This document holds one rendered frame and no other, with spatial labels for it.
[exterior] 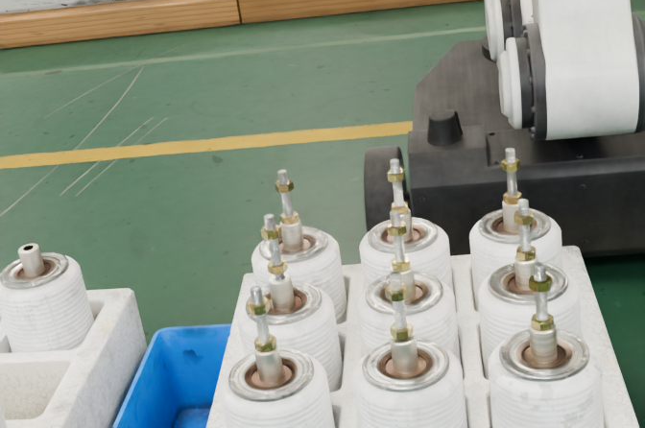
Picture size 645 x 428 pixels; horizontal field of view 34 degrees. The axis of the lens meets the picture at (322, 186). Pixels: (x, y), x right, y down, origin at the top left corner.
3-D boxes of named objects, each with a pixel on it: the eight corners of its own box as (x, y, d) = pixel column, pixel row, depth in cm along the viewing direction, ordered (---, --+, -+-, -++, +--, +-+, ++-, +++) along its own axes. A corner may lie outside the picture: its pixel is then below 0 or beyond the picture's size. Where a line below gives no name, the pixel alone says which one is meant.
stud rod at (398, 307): (398, 353, 89) (389, 277, 86) (397, 346, 90) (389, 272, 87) (410, 352, 89) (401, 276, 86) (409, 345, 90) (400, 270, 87)
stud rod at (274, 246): (283, 287, 101) (272, 218, 97) (274, 287, 101) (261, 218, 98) (287, 282, 101) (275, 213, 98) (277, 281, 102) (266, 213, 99)
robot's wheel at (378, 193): (381, 244, 163) (367, 126, 155) (413, 241, 163) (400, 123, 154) (375, 313, 145) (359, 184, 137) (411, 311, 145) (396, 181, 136)
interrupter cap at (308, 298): (256, 287, 106) (255, 280, 106) (328, 285, 105) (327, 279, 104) (237, 328, 100) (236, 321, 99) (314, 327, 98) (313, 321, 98)
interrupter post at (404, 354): (424, 364, 91) (421, 332, 89) (411, 379, 89) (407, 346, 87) (401, 357, 92) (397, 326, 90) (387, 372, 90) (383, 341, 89)
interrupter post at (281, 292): (274, 299, 104) (270, 271, 102) (298, 299, 103) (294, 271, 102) (270, 313, 101) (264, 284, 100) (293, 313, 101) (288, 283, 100)
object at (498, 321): (581, 470, 102) (575, 314, 94) (482, 462, 105) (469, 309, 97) (586, 409, 110) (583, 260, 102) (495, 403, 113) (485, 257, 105)
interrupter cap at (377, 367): (465, 355, 91) (465, 348, 91) (422, 404, 86) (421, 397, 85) (391, 336, 95) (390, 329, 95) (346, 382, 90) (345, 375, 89)
